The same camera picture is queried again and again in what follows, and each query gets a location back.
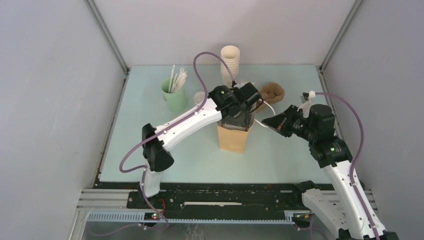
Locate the stack of paper cups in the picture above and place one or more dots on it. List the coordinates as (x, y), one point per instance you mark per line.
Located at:
(230, 54)

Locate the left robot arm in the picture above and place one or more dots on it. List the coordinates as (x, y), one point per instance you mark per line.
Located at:
(220, 103)

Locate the brown pulp cup carrier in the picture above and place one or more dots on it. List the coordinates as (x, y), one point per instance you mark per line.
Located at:
(272, 93)

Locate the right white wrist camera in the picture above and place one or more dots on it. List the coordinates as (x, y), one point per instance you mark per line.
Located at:
(307, 102)

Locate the wrapped white straws bundle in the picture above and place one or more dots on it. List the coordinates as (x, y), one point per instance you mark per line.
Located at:
(177, 80)

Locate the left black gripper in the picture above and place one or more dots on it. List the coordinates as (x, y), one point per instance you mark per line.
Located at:
(243, 121)

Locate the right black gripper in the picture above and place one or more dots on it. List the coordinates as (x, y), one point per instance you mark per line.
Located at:
(280, 123)

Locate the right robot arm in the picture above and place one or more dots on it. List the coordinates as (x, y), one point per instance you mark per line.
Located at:
(357, 219)

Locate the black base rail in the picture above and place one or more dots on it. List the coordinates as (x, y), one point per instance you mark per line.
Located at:
(230, 203)

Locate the green straw holder cup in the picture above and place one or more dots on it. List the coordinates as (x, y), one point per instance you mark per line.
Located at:
(175, 102)

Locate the white plastic lids stack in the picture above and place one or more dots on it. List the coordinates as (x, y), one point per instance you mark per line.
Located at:
(199, 98)

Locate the brown paper bag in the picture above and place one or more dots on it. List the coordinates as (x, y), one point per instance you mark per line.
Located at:
(233, 140)

